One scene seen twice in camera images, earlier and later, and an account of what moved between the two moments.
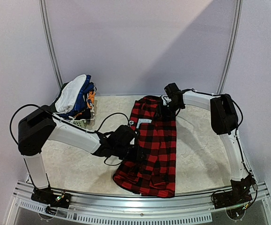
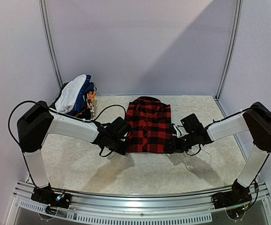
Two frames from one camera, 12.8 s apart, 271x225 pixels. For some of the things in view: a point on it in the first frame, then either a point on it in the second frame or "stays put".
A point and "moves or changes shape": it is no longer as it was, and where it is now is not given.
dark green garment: [52, 106] stays put
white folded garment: [66, 100] stays put
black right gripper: [164, 108] -> [172, 145]
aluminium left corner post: [48, 38] stays put
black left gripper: [137, 156] -> [123, 150]
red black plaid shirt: [155, 174] moves or changes shape
